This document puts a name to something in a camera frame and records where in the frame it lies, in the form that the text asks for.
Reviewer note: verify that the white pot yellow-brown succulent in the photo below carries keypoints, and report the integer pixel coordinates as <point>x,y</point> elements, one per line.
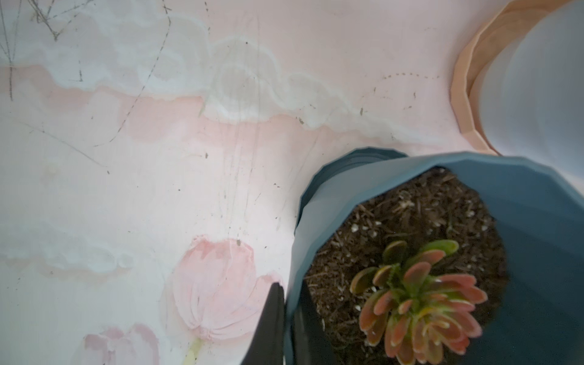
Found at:
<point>517,86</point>

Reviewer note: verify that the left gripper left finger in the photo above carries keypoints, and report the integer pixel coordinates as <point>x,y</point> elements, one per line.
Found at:
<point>267,345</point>

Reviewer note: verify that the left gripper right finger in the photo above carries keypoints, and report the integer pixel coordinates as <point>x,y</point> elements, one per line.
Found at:
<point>309,343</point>

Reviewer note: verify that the blue-grey pot red succulent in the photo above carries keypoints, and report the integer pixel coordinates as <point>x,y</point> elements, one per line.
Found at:
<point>538,215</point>

